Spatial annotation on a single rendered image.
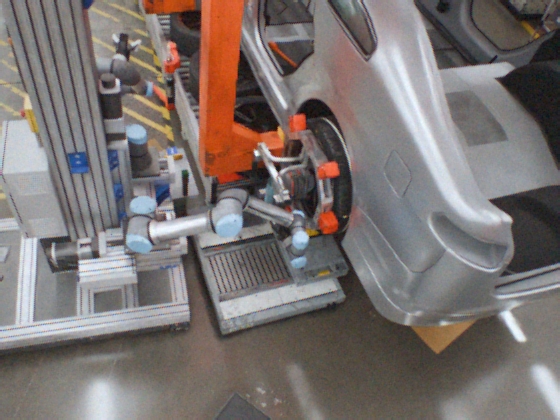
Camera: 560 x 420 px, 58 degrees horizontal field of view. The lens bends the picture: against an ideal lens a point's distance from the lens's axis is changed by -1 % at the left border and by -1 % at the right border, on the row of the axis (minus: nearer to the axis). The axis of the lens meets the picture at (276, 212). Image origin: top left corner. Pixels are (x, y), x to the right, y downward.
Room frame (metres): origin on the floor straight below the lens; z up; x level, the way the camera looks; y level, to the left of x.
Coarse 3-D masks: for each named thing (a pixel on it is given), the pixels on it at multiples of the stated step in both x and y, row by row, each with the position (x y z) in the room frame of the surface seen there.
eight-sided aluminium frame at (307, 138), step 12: (288, 132) 2.20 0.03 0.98; (300, 132) 2.07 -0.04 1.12; (312, 132) 2.08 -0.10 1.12; (288, 144) 2.18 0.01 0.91; (312, 144) 2.02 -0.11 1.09; (288, 156) 2.22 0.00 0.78; (312, 156) 1.92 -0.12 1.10; (324, 156) 1.92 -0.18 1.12; (324, 180) 1.85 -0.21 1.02; (300, 204) 2.01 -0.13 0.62; (324, 204) 1.75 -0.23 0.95; (312, 228) 1.75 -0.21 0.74
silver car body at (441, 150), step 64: (256, 0) 3.16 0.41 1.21; (320, 0) 2.39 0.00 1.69; (384, 0) 2.18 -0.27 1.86; (448, 0) 4.11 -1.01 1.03; (256, 64) 2.94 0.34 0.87; (320, 64) 2.23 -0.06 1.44; (384, 64) 1.89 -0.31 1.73; (448, 64) 3.56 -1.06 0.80; (512, 64) 3.36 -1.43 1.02; (384, 128) 1.69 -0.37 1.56; (448, 128) 1.59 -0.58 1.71; (512, 128) 2.60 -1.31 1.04; (384, 192) 1.55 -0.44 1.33; (448, 192) 1.33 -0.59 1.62; (512, 192) 2.18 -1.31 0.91; (384, 256) 1.41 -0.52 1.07; (448, 256) 1.22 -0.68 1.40; (512, 256) 1.23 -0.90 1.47; (448, 320) 1.26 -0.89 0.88
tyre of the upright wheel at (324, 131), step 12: (312, 120) 2.17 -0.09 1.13; (324, 120) 2.16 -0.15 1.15; (336, 120) 2.17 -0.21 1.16; (324, 132) 2.04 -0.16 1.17; (336, 132) 2.05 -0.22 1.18; (324, 144) 2.00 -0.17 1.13; (336, 144) 1.97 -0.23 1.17; (336, 156) 1.91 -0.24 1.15; (348, 168) 1.88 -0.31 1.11; (336, 180) 1.83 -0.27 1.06; (348, 180) 1.84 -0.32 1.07; (336, 192) 1.80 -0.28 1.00; (348, 192) 1.80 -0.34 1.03; (336, 204) 1.77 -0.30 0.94; (348, 204) 1.77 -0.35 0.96; (336, 216) 1.75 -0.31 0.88; (348, 216) 1.76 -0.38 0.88
